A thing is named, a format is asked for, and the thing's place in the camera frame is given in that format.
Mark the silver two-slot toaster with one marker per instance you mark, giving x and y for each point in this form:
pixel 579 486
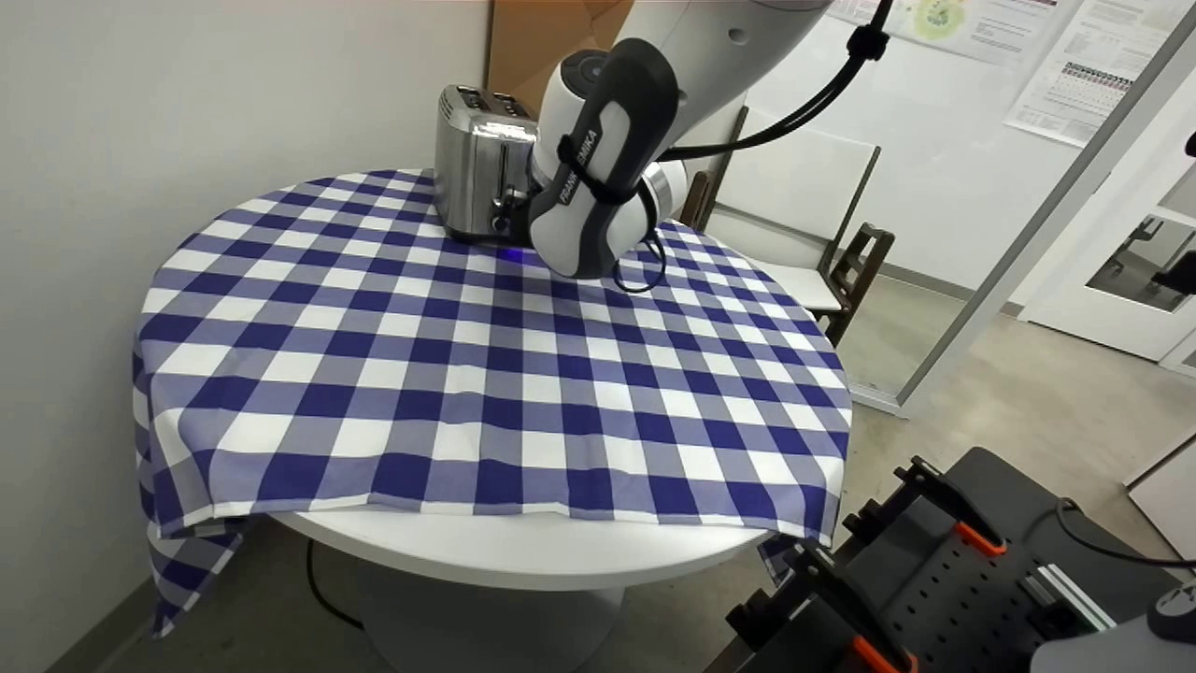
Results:
pixel 483 166

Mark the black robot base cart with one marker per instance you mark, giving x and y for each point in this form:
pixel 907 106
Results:
pixel 907 596

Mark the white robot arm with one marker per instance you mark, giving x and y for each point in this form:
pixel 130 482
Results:
pixel 609 112

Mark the white board chair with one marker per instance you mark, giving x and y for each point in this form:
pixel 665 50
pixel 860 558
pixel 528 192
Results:
pixel 804 183

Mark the blue white checkered tablecloth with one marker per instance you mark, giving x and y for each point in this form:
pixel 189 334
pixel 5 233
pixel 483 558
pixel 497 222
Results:
pixel 331 345

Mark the round white table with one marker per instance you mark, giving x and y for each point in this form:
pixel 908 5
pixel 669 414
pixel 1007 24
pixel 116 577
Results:
pixel 503 592

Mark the brown cardboard sheet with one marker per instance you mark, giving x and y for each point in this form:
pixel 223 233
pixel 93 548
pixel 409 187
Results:
pixel 528 40

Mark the grey metal pole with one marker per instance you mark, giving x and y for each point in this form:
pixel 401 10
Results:
pixel 1085 177

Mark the black clamp orange handle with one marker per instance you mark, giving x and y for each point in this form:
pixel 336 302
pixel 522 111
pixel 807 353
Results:
pixel 967 516

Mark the paper poster on wall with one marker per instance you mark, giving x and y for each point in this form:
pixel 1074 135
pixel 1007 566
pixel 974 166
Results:
pixel 1091 66

